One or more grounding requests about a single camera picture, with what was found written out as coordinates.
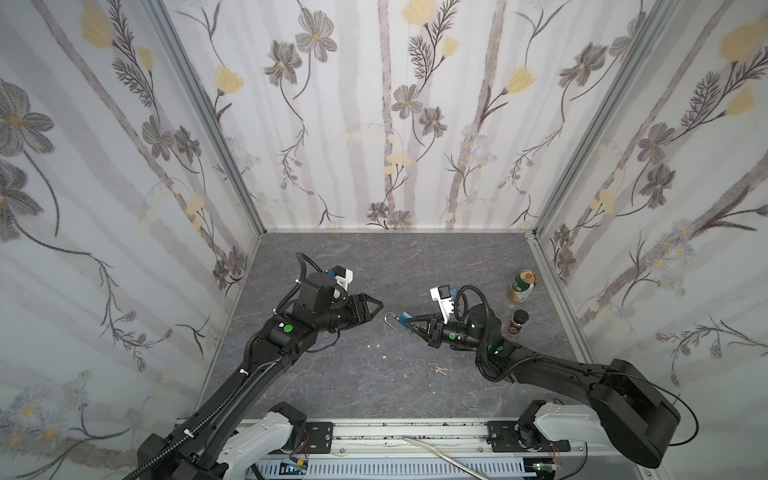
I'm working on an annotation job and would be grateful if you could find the blue padlock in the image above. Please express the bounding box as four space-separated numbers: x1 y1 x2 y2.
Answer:
384 312 413 329

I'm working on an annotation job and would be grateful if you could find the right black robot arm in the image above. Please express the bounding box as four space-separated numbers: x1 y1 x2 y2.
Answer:
399 304 680 468

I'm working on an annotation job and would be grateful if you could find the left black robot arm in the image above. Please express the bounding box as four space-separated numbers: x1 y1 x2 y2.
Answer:
127 271 384 479

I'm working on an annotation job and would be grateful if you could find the small dark spice bottle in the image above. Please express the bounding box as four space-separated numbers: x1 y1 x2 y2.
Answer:
507 309 530 336

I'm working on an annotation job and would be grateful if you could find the green beer can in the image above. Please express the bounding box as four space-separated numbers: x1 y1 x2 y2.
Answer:
508 270 537 303

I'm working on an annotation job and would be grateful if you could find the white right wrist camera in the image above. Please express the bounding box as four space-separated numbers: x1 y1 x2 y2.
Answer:
430 285 457 324

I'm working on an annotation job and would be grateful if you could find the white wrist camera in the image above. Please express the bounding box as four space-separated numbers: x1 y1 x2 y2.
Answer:
430 285 457 324
327 265 354 291

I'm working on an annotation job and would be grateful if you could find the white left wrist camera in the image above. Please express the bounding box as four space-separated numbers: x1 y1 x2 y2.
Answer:
327 265 354 291

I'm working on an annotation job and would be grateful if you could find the white slotted cable duct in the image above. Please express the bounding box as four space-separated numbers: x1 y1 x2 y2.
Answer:
256 457 537 479

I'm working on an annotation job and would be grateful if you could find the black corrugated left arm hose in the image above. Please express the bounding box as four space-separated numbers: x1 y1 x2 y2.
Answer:
122 359 253 480

